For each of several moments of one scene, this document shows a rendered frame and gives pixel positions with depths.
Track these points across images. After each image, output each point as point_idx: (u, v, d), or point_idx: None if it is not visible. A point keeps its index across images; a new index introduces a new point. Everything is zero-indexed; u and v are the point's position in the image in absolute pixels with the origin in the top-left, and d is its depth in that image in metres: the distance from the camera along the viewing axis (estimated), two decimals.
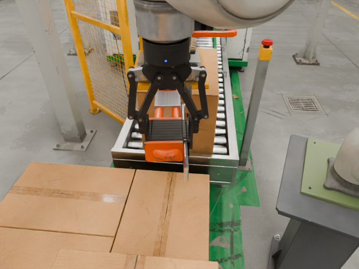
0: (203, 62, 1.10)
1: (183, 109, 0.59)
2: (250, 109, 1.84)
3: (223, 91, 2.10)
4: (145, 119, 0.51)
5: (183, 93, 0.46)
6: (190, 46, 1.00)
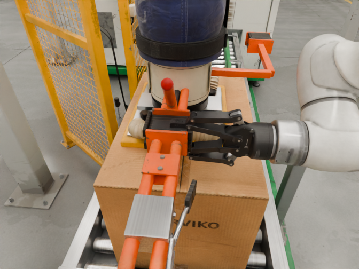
0: (226, 107, 0.83)
1: (171, 254, 0.33)
2: (293, 167, 1.17)
3: None
4: None
5: (220, 125, 0.53)
6: (208, 89, 0.73)
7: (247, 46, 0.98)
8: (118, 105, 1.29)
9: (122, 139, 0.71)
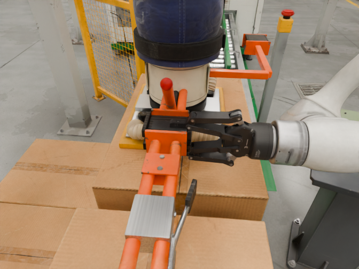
0: (224, 108, 0.83)
1: (172, 253, 0.33)
2: (266, 87, 1.74)
3: None
4: None
5: (220, 125, 0.54)
6: (206, 91, 0.73)
7: (244, 47, 0.99)
8: None
9: (121, 140, 0.70)
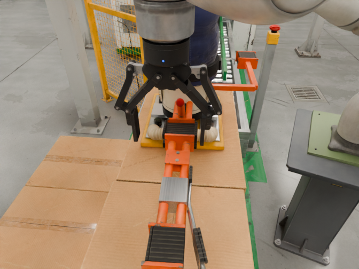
0: None
1: (191, 210, 0.55)
2: (258, 91, 1.99)
3: (231, 76, 2.25)
4: (132, 110, 0.51)
5: (187, 92, 0.46)
6: (207, 101, 0.95)
7: (237, 62, 1.20)
8: None
9: (142, 140, 0.92)
